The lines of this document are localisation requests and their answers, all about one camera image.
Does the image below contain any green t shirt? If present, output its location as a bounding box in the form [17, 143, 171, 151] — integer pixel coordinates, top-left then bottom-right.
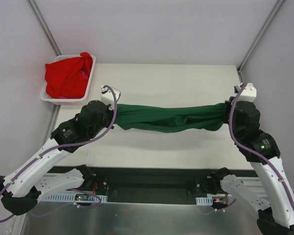
[114, 103, 226, 133]

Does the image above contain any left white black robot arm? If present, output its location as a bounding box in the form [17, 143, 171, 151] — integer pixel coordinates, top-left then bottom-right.
[0, 100, 117, 215]

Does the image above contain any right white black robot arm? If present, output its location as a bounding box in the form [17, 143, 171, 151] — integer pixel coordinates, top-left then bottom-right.
[200, 97, 294, 235]

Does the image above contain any red t shirt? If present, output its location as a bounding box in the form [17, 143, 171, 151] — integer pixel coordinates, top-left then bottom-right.
[45, 52, 93, 99]

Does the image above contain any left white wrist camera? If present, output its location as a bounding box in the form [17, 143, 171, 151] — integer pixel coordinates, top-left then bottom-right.
[100, 85, 121, 110]

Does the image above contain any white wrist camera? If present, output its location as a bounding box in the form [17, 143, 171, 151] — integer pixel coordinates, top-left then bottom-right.
[100, 85, 121, 110]
[234, 83, 257, 102]

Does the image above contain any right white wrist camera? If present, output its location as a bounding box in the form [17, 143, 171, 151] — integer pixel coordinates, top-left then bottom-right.
[234, 83, 257, 102]

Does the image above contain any aluminium rail beam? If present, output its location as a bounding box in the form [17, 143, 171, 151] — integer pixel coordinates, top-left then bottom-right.
[240, 177, 265, 194]

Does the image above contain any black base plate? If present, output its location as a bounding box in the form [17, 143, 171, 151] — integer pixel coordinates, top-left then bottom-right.
[65, 166, 257, 204]

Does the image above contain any left slotted cable duct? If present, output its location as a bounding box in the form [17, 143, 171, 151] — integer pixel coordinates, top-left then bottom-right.
[42, 192, 108, 203]

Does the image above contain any slotted cable duct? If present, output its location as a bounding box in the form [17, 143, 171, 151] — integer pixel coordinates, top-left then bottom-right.
[196, 196, 213, 206]
[42, 192, 108, 203]

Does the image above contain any right slotted cable duct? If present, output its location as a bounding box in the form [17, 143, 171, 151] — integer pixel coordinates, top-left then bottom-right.
[196, 196, 213, 206]

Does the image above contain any right aluminium frame post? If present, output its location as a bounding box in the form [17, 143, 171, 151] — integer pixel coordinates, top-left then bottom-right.
[237, 0, 286, 74]

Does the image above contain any aluminium frame post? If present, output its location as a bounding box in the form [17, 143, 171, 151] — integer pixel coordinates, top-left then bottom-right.
[26, 0, 62, 56]
[237, 0, 286, 74]

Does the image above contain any left aluminium frame post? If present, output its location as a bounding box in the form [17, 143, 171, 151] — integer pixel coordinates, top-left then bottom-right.
[26, 0, 62, 56]

